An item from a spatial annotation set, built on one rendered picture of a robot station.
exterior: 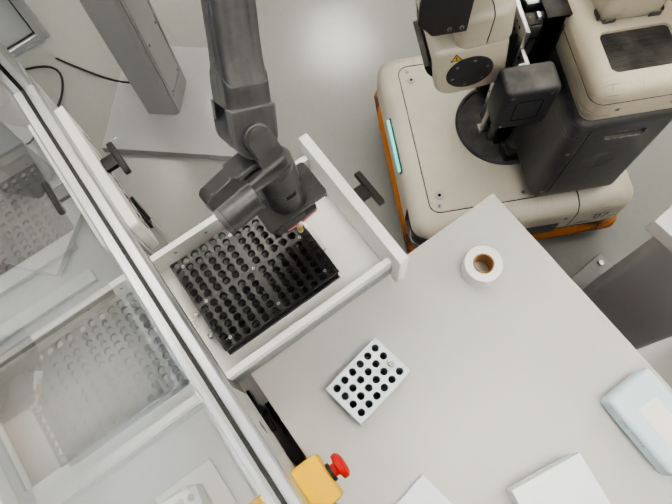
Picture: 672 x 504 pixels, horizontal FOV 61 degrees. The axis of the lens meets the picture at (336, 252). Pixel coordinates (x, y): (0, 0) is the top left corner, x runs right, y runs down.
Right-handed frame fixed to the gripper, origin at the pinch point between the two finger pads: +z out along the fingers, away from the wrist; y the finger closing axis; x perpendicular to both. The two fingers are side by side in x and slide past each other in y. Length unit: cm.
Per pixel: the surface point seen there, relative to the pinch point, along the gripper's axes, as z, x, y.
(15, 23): 78, 163, -30
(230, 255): 4.0, 3.5, -12.2
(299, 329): 5.8, -13.3, -10.2
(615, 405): 17, -53, 24
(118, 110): 88, 113, -19
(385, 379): 15.5, -27.0, -3.7
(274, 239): 4.5, 1.4, -4.7
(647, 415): 17, -57, 27
